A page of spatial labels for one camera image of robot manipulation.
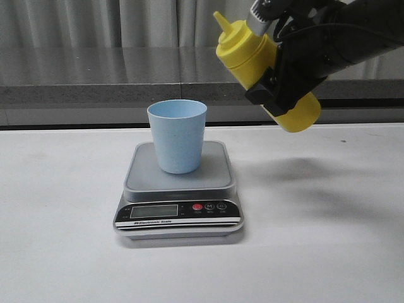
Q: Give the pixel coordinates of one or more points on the yellow squeeze bottle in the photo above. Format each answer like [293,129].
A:
[247,57]

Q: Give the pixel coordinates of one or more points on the light blue plastic cup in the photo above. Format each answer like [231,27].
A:
[177,128]

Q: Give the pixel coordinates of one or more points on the grey curtain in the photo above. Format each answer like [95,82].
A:
[79,24]

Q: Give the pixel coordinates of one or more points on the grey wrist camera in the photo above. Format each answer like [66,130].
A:
[263,13]

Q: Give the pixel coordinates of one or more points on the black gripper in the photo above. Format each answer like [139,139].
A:
[308,54]

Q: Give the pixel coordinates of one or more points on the grey digital kitchen scale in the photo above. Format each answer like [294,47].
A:
[158,205]

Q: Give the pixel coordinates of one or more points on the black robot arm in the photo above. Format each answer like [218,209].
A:
[370,28]

